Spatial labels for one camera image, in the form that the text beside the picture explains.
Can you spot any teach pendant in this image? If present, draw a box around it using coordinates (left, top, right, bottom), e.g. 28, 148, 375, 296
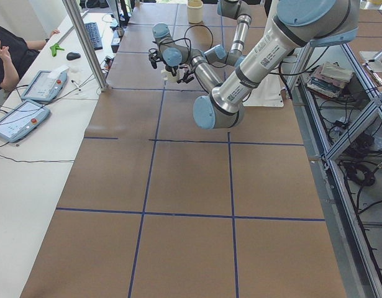
20, 70, 68, 104
0, 99, 51, 143

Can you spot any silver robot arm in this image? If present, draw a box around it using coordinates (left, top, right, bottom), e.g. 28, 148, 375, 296
149, 1, 360, 129
178, 1, 252, 81

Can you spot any aluminium frame rack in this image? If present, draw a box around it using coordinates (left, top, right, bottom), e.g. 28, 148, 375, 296
282, 39, 382, 297

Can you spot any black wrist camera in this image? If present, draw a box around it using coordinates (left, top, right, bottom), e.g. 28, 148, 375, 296
148, 48, 161, 69

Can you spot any seated person in black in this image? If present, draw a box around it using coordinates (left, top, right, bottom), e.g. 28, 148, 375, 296
0, 26, 48, 92

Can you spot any stack of books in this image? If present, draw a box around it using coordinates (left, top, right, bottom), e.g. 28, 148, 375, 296
306, 62, 353, 99

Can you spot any black keyboard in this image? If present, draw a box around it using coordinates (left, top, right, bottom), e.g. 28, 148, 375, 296
84, 22, 103, 50

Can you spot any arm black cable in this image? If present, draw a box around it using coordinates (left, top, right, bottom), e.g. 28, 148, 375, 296
183, 24, 215, 53
150, 37, 193, 63

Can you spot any green plastic clamp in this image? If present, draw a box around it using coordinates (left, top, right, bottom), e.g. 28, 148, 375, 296
50, 43, 65, 57

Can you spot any black computer mouse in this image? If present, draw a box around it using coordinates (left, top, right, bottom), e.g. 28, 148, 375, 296
66, 52, 81, 61

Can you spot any near teach pendant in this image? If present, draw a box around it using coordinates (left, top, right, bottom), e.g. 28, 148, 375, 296
0, 99, 51, 143

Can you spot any cream ceramic jar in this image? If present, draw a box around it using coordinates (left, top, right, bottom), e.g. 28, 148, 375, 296
187, 0, 203, 24

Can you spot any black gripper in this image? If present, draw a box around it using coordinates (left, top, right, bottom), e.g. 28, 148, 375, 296
165, 65, 178, 77
176, 65, 194, 83

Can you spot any white plastic mug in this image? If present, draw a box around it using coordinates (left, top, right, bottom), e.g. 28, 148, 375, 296
160, 69, 179, 83

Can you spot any far teach pendant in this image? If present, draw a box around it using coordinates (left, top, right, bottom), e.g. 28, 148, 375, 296
20, 70, 68, 104

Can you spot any white camera pole base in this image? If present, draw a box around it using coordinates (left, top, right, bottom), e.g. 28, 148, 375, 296
243, 0, 286, 109

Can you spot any aluminium frame post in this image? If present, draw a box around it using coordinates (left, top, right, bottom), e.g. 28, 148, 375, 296
62, 0, 107, 92

